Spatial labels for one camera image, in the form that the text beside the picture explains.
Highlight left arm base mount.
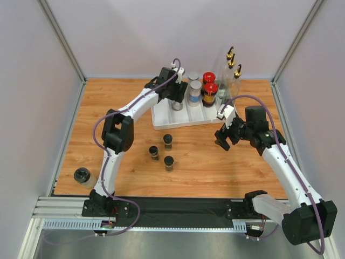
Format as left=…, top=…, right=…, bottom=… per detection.
left=81, top=190, right=132, bottom=234

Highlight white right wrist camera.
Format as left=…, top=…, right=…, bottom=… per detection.
left=217, top=104, right=236, bottom=128

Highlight small black-cap spice bottle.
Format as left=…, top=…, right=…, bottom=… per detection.
left=149, top=146, right=160, bottom=161

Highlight aluminium frame rail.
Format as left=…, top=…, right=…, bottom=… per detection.
left=32, top=196, right=328, bottom=233

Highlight white-contents jar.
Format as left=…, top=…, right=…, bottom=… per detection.
left=188, top=72, right=199, bottom=84

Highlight black-knob lid glass jar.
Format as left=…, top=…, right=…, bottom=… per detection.
left=171, top=101, right=184, bottom=111

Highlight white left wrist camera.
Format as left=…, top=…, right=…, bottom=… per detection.
left=171, top=62, right=185, bottom=84

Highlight black-lid jar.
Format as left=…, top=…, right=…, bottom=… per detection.
left=73, top=167, right=97, bottom=189

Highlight black base cloth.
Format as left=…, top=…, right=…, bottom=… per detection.
left=110, top=197, right=233, bottom=229

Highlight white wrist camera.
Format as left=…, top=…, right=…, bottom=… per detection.
left=217, top=104, right=236, bottom=128
left=171, top=62, right=185, bottom=84

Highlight red-lid sauce jar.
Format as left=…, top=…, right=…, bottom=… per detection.
left=202, top=83, right=218, bottom=107
left=202, top=72, right=216, bottom=86

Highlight tall jar white beads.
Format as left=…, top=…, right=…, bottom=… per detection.
left=188, top=80, right=202, bottom=107

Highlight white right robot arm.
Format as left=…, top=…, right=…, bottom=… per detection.
left=215, top=105, right=337, bottom=245

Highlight white divided tray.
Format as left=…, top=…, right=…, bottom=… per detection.
left=151, top=80, right=222, bottom=130

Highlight oil bottle with dark sauce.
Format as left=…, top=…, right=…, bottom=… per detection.
left=222, top=64, right=242, bottom=104

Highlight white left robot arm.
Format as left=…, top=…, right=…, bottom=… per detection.
left=89, top=64, right=188, bottom=216

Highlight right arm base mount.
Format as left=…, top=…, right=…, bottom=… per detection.
left=225, top=196, right=268, bottom=220

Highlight tall bottle dark contents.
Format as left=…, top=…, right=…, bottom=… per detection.
left=215, top=46, right=235, bottom=94

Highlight clear oil bottle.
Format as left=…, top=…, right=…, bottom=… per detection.
left=217, top=53, right=237, bottom=99

